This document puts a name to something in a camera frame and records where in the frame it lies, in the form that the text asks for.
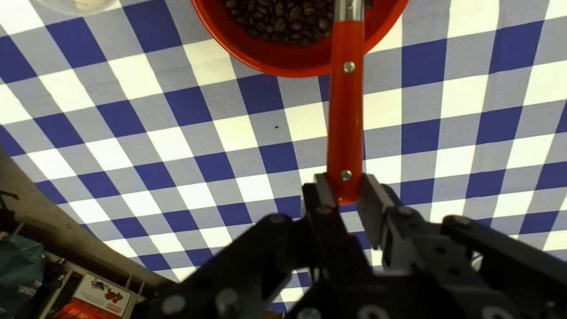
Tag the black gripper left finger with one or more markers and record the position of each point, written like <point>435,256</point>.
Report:
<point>325,237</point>

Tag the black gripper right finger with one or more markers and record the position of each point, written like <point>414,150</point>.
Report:
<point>402,237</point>

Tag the orange red bowl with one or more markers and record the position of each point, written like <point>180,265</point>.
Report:
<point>277,60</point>

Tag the blue white checkered tablecloth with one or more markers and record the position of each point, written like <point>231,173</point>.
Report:
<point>178,148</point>

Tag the dark coffee beans heap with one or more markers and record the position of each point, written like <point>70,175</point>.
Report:
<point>277,21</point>

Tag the red white printed box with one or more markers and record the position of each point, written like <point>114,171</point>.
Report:
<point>100,295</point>

